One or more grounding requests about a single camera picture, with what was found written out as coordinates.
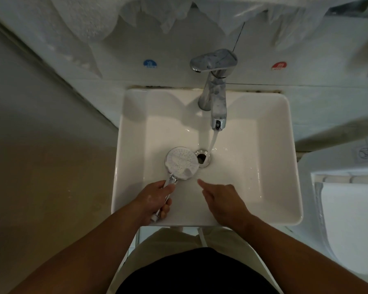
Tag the chrome sink faucet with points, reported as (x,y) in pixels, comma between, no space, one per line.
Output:
(217,91)

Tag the black shirt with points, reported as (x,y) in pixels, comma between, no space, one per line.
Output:
(196,272)

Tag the person's right hand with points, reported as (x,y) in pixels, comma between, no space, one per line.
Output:
(227,203)

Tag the person's left forearm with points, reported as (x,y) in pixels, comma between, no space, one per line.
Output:
(82,254)

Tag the chrome shower head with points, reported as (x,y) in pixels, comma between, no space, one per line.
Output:
(179,163)

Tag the person's left hand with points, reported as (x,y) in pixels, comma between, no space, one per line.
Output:
(153,200)

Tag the person's right forearm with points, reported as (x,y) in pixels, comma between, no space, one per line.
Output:
(300,263)

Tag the white ceramic sink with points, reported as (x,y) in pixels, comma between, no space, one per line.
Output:
(263,168)

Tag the white toilet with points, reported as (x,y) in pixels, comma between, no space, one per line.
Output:
(352,223)

